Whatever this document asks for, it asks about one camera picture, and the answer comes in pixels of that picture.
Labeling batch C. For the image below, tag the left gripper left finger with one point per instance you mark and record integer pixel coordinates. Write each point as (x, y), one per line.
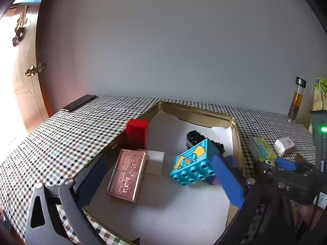
(44, 225)

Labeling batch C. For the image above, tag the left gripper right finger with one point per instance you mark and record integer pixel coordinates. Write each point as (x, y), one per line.
(246, 195)

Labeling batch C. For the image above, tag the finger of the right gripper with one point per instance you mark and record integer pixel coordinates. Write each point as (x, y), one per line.
(229, 162)
(285, 164)

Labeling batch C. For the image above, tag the blue toy building block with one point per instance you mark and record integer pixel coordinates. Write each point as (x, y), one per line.
(194, 164)

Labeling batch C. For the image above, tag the copper metal lighter case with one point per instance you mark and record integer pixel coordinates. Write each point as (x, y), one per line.
(128, 175)

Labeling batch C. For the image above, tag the white cigarette-style box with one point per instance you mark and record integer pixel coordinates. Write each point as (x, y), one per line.
(283, 146)

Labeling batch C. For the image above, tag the green card pack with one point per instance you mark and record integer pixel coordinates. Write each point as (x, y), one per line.
(261, 150)

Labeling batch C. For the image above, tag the black comb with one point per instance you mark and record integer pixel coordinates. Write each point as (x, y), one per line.
(194, 137)

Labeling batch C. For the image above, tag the glass tea bottle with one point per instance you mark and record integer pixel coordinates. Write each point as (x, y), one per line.
(297, 99)

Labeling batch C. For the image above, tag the gold metal tin tray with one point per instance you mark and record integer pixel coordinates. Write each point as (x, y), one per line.
(167, 212)

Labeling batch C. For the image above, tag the green patterned cloth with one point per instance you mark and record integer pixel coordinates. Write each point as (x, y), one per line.
(320, 95)

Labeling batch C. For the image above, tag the checkered tablecloth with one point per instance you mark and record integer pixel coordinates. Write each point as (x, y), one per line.
(61, 146)

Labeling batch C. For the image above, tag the red small box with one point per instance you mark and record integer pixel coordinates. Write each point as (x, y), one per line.
(136, 134)

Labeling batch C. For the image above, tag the wooden door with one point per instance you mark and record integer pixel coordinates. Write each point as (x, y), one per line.
(30, 92)

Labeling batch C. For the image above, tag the black remote control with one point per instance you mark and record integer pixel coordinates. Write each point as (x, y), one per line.
(78, 103)

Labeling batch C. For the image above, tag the door decoration ornament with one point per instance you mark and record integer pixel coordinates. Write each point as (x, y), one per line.
(19, 29)

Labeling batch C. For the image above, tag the brass door handle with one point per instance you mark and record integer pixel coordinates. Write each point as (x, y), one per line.
(39, 68)

